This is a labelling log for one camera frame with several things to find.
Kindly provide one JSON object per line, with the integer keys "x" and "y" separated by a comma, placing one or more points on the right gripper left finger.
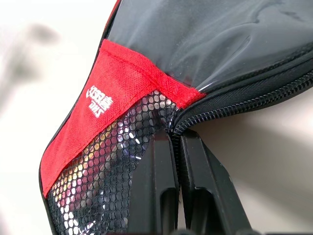
{"x": 156, "y": 186}

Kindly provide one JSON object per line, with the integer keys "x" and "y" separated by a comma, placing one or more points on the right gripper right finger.
{"x": 210, "y": 191}

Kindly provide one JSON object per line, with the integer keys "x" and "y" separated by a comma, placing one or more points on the red and black zippered case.
{"x": 117, "y": 80}

